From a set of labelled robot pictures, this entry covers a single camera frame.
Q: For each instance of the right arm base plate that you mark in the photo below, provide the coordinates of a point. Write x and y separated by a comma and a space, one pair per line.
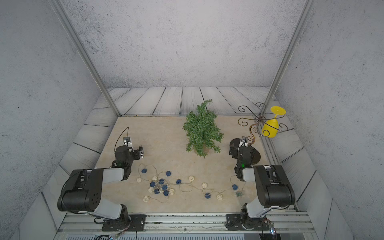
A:
238, 222

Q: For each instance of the string light with rattan balls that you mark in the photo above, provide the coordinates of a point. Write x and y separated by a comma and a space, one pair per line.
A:
162, 187

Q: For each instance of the small green christmas tree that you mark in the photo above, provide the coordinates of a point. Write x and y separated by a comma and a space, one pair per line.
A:
202, 131

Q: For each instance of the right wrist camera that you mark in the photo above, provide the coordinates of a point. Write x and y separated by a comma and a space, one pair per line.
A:
244, 142

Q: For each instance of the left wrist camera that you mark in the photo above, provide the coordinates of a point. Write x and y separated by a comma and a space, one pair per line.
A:
127, 142

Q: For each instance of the aluminium mounting rail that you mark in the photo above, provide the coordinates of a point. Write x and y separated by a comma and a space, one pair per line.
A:
279, 222

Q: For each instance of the black metal glass rack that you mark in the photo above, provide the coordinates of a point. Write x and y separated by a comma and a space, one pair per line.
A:
255, 125

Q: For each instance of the left frame post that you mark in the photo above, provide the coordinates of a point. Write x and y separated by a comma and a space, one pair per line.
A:
70, 30

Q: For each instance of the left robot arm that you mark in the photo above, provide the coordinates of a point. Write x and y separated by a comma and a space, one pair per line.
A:
82, 192

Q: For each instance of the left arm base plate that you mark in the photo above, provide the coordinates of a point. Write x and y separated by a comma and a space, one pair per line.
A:
134, 223

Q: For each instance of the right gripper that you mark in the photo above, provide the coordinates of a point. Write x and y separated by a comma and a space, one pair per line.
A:
235, 150

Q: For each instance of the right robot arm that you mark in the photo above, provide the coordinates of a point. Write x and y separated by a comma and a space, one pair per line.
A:
274, 190

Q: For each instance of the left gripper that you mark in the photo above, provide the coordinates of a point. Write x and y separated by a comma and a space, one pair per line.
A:
137, 156

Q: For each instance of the right frame post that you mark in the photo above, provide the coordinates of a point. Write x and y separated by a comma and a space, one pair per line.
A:
288, 54

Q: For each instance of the frame post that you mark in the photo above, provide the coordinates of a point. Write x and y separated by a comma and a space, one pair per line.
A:
288, 54
70, 30

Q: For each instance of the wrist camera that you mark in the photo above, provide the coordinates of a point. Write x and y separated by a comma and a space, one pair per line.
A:
244, 142
127, 142

